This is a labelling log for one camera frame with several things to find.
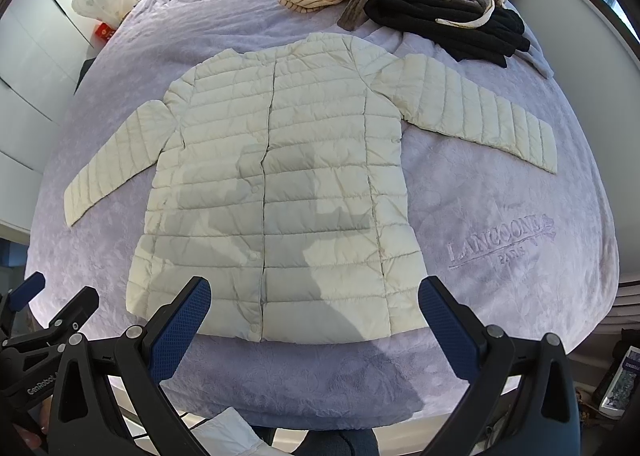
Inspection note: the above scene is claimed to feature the cream quilted down jacket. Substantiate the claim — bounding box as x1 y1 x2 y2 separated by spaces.
64 34 558 344

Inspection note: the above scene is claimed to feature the book with printed cover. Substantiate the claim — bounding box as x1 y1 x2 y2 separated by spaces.
599 346 640 419

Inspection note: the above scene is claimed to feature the lavender plush bed blanket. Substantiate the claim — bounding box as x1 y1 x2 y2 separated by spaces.
27 0 620 429

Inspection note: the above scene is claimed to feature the white wardrobe cabinet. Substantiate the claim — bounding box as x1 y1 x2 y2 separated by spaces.
1 0 96 234

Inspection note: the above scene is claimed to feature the small red box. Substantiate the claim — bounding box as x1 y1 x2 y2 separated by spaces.
93 23 115 42

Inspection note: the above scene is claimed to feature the black knit garment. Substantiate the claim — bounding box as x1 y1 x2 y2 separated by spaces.
364 0 530 68

